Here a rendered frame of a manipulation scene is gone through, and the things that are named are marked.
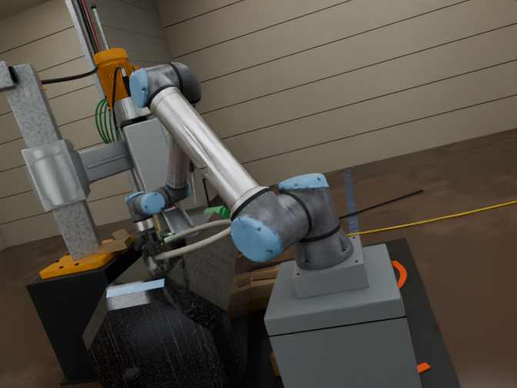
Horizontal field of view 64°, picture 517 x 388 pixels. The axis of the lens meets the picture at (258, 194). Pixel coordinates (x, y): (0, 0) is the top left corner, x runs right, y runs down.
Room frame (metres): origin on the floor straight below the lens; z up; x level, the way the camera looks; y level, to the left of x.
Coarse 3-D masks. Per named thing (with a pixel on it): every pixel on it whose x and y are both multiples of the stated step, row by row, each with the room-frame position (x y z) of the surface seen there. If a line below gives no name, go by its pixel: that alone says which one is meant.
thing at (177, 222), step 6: (180, 204) 2.49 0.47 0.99; (162, 210) 2.46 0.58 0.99; (174, 210) 2.52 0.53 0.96; (180, 210) 2.50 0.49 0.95; (168, 216) 2.46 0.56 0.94; (174, 216) 2.44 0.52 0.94; (180, 216) 2.43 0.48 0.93; (186, 216) 2.32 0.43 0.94; (168, 222) 2.30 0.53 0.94; (174, 222) 2.37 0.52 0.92; (180, 222) 2.36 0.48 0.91; (186, 222) 2.34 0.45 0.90; (174, 228) 2.31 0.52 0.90; (180, 228) 2.30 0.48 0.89; (186, 228) 2.28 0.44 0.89; (192, 228) 2.22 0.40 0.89; (174, 234) 2.18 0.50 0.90
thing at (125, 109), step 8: (120, 104) 2.50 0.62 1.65; (128, 104) 2.49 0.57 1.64; (120, 112) 2.52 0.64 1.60; (128, 112) 2.49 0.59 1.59; (136, 112) 2.49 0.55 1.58; (144, 112) 2.50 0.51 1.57; (120, 120) 2.56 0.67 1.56; (128, 120) 2.63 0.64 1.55; (136, 120) 2.57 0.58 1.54; (144, 120) 2.59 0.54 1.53; (120, 128) 3.22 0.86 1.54
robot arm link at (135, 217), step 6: (138, 192) 1.80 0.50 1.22; (144, 192) 1.82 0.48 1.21; (126, 198) 1.80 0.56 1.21; (132, 198) 1.79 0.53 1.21; (126, 204) 1.82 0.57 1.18; (132, 204) 1.77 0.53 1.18; (132, 210) 1.78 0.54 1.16; (132, 216) 1.79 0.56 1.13; (138, 216) 1.78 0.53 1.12; (144, 216) 1.79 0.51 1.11; (150, 216) 1.81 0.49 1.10
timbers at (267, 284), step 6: (270, 270) 2.99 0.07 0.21; (276, 270) 2.96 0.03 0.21; (252, 282) 2.87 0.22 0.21; (258, 282) 2.84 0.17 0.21; (264, 282) 2.82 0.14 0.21; (270, 282) 2.79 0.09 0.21; (252, 288) 2.80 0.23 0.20; (258, 288) 2.79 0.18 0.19; (264, 288) 2.78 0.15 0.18; (270, 288) 2.77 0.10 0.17; (252, 294) 2.80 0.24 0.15; (258, 294) 2.79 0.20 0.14; (264, 294) 2.78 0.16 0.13; (270, 294) 2.77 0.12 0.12
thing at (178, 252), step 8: (208, 224) 2.20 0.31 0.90; (216, 224) 2.17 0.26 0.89; (224, 224) 2.14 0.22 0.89; (184, 232) 2.20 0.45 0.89; (192, 232) 2.21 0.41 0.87; (224, 232) 1.84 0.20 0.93; (168, 240) 2.15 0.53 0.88; (208, 240) 1.78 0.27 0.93; (216, 240) 1.80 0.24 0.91; (184, 248) 1.76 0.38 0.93; (192, 248) 1.76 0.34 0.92; (200, 248) 1.77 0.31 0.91; (152, 256) 1.81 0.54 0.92; (160, 256) 1.78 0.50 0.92; (168, 256) 1.76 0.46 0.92
